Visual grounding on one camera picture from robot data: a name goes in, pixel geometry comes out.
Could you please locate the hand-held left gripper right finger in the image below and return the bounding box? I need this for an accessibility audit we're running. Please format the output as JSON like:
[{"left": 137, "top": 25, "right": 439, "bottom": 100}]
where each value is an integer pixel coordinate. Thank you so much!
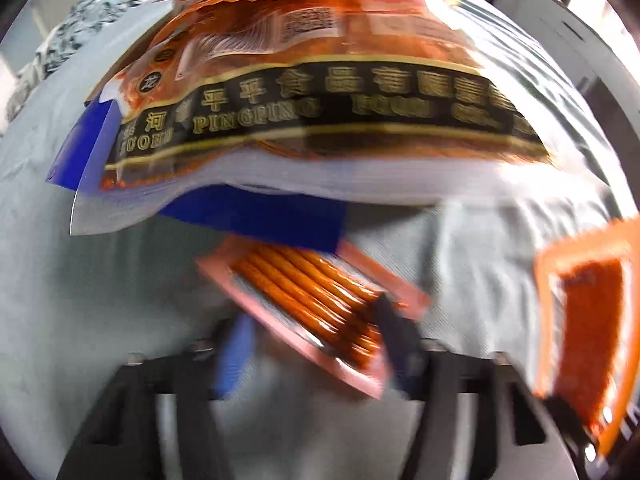
[{"left": 375, "top": 294, "right": 581, "bottom": 480}]

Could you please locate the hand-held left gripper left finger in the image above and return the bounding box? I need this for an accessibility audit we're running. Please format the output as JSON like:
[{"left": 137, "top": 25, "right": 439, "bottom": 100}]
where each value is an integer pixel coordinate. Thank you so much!
[{"left": 57, "top": 312, "right": 258, "bottom": 480}]

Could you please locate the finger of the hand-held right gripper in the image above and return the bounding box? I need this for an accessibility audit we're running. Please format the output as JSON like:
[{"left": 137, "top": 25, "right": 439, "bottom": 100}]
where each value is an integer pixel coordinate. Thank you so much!
[{"left": 542, "top": 395, "right": 621, "bottom": 480}]

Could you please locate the pink packet of orange sticks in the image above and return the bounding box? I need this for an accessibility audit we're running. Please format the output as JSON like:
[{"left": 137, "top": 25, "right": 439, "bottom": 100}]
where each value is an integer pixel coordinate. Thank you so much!
[{"left": 195, "top": 237, "right": 433, "bottom": 400}]

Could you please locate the large clear spicy strip packet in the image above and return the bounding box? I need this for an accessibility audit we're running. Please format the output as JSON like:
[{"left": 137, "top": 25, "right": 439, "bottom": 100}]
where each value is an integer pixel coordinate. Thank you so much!
[{"left": 70, "top": 0, "right": 556, "bottom": 236}]

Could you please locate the teal bed sheet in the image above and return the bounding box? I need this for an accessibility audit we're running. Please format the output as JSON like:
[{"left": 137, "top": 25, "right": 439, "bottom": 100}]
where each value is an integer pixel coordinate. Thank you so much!
[{"left": 0, "top": 0, "right": 633, "bottom": 480}]

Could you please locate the crumpled bedding pile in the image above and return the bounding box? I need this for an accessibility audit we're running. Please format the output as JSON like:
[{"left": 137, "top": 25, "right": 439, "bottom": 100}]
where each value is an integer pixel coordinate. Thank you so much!
[{"left": 7, "top": 0, "right": 151, "bottom": 111}]

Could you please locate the white cabinet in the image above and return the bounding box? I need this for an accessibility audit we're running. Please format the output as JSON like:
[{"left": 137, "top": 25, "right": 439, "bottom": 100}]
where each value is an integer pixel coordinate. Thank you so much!
[{"left": 480, "top": 0, "right": 640, "bottom": 126}]

